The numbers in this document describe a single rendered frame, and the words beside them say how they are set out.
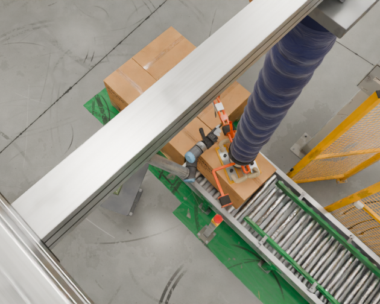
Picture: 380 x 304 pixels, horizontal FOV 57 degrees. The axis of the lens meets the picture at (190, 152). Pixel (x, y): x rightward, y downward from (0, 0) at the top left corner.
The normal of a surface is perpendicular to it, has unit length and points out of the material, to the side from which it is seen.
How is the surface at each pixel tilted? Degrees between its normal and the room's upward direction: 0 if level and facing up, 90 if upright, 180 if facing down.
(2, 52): 0
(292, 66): 71
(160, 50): 0
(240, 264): 0
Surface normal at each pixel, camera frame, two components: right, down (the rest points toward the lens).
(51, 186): 0.04, -0.33
